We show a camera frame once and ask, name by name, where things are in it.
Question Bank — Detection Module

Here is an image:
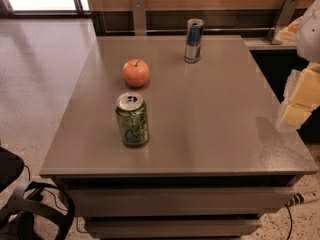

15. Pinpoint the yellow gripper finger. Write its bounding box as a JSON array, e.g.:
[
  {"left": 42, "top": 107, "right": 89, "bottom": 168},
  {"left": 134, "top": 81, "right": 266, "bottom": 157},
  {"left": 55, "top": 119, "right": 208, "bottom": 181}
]
[{"left": 275, "top": 64, "right": 320, "bottom": 133}]

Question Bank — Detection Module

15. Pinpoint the green soda can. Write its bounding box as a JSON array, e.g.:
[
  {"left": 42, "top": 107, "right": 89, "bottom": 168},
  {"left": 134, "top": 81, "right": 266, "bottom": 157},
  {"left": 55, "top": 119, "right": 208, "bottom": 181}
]
[{"left": 115, "top": 92, "right": 149, "bottom": 146}]

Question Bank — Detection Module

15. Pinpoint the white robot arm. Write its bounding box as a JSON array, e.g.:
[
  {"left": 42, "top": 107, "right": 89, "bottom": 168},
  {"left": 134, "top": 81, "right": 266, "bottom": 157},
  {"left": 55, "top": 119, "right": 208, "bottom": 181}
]
[{"left": 275, "top": 0, "right": 320, "bottom": 132}]

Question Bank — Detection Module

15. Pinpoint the blue silver energy drink can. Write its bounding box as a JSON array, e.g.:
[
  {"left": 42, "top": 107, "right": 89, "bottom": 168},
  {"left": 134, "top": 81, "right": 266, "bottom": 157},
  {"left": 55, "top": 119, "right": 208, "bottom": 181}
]
[{"left": 184, "top": 18, "right": 204, "bottom": 63}]

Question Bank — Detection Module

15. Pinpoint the white power strip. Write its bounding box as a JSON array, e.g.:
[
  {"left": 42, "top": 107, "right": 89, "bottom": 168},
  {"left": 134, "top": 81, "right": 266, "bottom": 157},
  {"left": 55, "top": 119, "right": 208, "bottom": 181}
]
[{"left": 287, "top": 192, "right": 319, "bottom": 207}]

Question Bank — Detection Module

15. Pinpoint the grey drawer cabinet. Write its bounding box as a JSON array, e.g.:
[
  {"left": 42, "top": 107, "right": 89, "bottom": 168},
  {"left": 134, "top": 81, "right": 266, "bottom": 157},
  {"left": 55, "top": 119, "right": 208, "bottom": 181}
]
[{"left": 41, "top": 36, "right": 318, "bottom": 240}]

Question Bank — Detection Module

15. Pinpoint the red apple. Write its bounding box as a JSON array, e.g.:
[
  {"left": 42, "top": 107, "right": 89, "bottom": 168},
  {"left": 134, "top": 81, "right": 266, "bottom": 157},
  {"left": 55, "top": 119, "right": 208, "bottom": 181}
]
[{"left": 123, "top": 59, "right": 150, "bottom": 88}]

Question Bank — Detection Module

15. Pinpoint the right metal wall bracket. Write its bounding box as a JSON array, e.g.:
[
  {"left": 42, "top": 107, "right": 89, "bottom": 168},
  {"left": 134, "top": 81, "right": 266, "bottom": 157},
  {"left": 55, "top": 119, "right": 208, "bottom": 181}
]
[{"left": 267, "top": 0, "right": 300, "bottom": 45}]

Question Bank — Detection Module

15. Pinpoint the metal wall bracket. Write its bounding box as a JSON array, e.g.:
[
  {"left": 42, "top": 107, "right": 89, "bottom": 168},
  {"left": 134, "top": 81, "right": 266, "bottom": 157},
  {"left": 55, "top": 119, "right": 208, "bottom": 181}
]
[
  {"left": 131, "top": 0, "right": 147, "bottom": 36},
  {"left": 267, "top": 0, "right": 300, "bottom": 45}
]

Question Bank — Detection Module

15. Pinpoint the black cable on floor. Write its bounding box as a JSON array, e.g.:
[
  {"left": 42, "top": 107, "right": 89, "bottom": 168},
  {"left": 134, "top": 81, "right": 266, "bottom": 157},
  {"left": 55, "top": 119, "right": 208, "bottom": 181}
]
[{"left": 285, "top": 203, "right": 294, "bottom": 240}]

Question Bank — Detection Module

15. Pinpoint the left metal wall bracket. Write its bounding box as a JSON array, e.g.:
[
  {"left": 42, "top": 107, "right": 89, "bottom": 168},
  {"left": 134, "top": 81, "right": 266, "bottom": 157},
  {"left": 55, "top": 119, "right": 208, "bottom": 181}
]
[{"left": 131, "top": 0, "right": 147, "bottom": 36}]

